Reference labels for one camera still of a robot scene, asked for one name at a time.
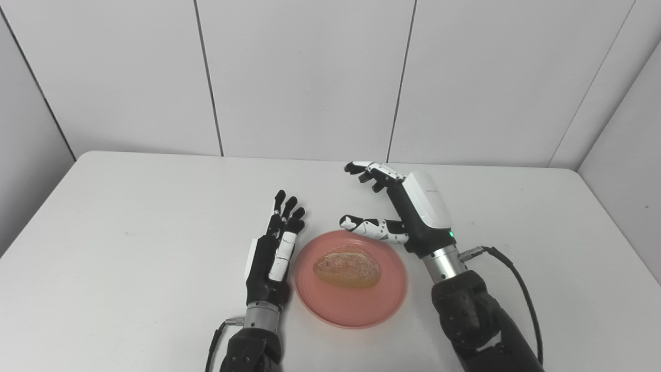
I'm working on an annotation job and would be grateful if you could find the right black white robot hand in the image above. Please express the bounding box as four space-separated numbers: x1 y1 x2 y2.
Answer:
339 161 459 258

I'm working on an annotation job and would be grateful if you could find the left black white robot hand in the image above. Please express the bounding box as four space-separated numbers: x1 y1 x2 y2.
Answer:
244 189 307 307

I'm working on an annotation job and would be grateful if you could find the golden bread roll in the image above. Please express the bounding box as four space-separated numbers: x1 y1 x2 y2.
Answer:
312 247 382 289

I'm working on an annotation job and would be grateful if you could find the pink round plate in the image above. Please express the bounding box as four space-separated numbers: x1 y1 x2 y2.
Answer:
293 230 408 330

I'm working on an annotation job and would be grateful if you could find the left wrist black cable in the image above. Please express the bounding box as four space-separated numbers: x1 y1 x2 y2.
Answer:
204 316 245 372

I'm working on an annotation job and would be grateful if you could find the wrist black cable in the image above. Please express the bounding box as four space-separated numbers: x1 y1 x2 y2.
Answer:
204 316 245 372
459 245 545 365

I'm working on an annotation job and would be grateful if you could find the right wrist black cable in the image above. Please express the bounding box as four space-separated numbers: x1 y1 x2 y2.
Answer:
459 245 545 365

